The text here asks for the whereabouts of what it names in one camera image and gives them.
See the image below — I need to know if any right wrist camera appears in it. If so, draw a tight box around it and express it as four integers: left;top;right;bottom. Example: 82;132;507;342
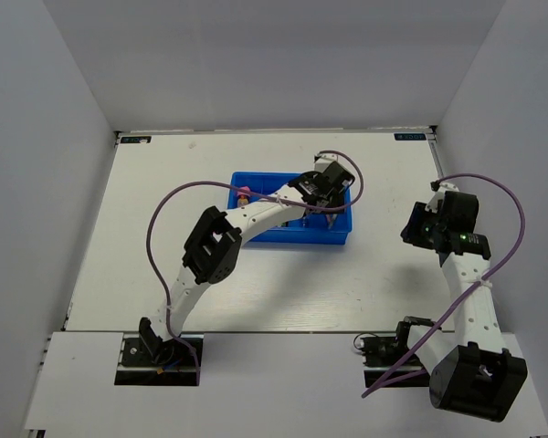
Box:
426;181;458;213

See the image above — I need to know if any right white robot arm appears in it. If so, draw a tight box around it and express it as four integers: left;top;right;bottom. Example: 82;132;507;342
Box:
394;183;528;422

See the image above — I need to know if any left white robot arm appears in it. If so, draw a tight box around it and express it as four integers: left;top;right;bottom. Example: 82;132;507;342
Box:
138;154;362;365

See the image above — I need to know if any table label sticker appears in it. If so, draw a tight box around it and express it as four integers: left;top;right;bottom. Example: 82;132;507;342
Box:
120;136;152;144
394;132;427;141

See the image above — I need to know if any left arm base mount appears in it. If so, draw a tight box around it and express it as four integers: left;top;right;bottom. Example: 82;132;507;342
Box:
114;336;200;387

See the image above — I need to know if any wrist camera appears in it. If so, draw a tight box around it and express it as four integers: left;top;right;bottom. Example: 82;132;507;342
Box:
313;152;339;173
426;181;458;213

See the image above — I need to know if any right table label sticker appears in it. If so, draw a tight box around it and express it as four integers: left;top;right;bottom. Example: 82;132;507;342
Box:
394;132;427;141

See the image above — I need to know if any left table label sticker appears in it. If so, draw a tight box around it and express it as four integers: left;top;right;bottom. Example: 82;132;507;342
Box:
120;136;152;144

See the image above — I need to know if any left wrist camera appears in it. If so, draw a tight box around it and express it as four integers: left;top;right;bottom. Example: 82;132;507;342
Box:
313;152;339;173

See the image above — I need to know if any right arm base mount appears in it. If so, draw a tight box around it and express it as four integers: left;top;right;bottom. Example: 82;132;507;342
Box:
353;332;429;389

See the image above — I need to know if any blue compartment tray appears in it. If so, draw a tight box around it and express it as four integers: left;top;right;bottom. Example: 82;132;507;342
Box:
230;172;353;245

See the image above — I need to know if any thin yellow highlighter pen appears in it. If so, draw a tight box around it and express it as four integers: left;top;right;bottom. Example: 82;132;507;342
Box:
326;214;337;229

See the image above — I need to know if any pink glue stick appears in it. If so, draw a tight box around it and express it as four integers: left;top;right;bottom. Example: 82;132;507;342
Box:
237;186;250;208

